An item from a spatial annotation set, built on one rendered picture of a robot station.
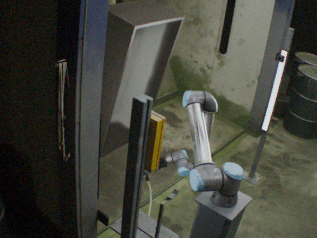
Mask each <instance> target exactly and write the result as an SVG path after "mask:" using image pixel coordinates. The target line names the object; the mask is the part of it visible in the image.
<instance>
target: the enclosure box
mask: <svg viewBox="0 0 317 238"><path fill-rule="evenodd" d="M184 18H185V16H183V15H181V14H180V13H177V12H176V11H174V10H172V9H170V8H168V7H166V6H164V5H162V4H160V3H159V2H157V1H154V0H141V1H132V2H124V3H116V4H112V5H108V18H107V23H106V38H105V52H104V63H103V74H102V94H101V113H102V114H101V145H100V158H102V157H103V156H105V155H107V154H109V153H111V152H113V151H115V150H116V149H118V148H120V147H121V146H123V145H125V144H126V143H128V140H129V133H130V122H131V111H132V100H133V97H135V96H138V95H140V94H145V95H147V96H149V97H151V98H153V105H152V110H153V107H154V105H155V102H156V99H157V96H158V94H159V90H160V87H161V84H162V81H163V80H164V76H165V73H166V70H167V66H168V64H169V61H170V58H171V55H172V52H173V50H174V47H175V44H176V42H177V37H178V35H179V32H180V30H181V27H182V23H183V21H184Z"/></svg>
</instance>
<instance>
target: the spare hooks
mask: <svg viewBox="0 0 317 238"><path fill-rule="evenodd" d="M66 60H68V59H63V60H60V61H57V62H55V63H54V66H55V67H58V65H59V93H58V145H59V149H61V147H60V145H63V159H64V161H67V159H66V160H65V157H66V158H69V156H70V153H69V154H68V156H65V147H64V140H66V139H67V138H66V139H64V135H63V138H62V133H63V131H64V129H65V128H64V127H63V119H65V118H66V116H64V117H63V90H64V85H65V76H66V71H67V72H68V70H67V64H66ZM56 65H57V66H56ZM62 65H63V76H62ZM67 80H68V86H69V87H68V88H69V92H70V85H69V84H70V82H69V79H68V73H67ZM60 84H61V95H62V97H61V104H60ZM60 138H61V140H63V141H62V143H60Z"/></svg>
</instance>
